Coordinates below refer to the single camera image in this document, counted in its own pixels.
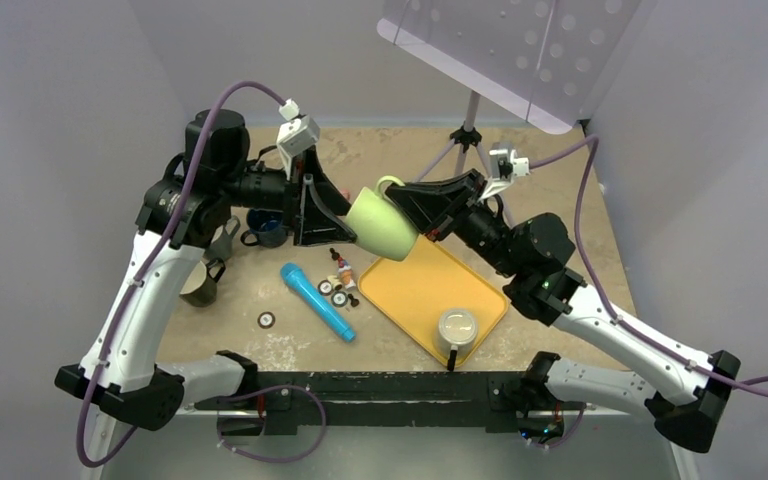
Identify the cream mug black handle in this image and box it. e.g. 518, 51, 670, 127
433, 308, 478, 372

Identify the black ceramic mug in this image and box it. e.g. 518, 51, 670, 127
179, 258, 226, 308

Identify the green ceramic mug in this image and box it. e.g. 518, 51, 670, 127
344, 175, 419, 261

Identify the lilac tripod stand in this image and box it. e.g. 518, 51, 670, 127
413, 89, 514, 220

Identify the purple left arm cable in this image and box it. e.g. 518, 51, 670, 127
75, 80, 289, 470

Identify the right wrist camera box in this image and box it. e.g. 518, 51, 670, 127
479, 141, 531, 200

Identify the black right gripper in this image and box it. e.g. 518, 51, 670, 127
385, 169, 521, 279

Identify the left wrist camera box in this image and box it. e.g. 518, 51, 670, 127
275, 99, 321, 180

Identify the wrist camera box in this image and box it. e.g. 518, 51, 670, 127
275, 99, 321, 180
479, 141, 531, 200

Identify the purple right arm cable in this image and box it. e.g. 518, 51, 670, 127
528, 134, 768, 402

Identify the blue toy microphone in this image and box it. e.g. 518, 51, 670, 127
280, 263, 356, 343

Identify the round brown white token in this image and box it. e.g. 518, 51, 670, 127
257, 311, 276, 329

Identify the black table edge rail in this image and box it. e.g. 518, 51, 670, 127
195, 371, 583, 435

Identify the dark blue ceramic mug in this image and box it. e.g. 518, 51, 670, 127
240, 209, 288, 248

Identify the yellow plastic tray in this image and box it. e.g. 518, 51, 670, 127
358, 236, 508, 370

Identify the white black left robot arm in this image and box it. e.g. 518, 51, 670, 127
55, 110, 358, 431

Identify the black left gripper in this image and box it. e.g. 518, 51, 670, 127
220, 144, 357, 245

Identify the round token lower right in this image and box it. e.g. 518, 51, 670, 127
330, 291, 349, 308

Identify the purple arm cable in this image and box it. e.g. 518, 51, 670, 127
75, 80, 289, 470
528, 134, 768, 402

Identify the grey ceramic mug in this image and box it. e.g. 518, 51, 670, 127
203, 215, 241, 262

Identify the round token upper left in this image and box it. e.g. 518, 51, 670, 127
317, 280, 334, 296

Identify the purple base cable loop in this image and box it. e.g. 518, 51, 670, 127
214, 384, 328, 464

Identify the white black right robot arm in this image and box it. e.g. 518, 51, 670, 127
383, 170, 741, 453

